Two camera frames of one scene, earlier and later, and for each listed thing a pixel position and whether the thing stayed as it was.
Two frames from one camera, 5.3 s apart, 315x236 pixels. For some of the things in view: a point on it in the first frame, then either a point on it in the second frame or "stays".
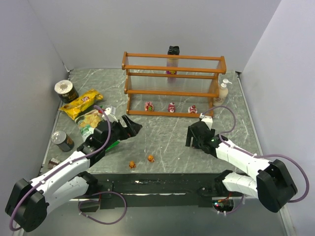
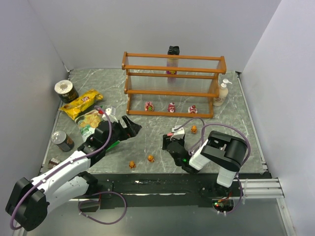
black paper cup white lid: [66, 91] stays
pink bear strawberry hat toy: [172, 107] stays
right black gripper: [195, 134] -> [171, 143]
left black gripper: [123, 129] stays
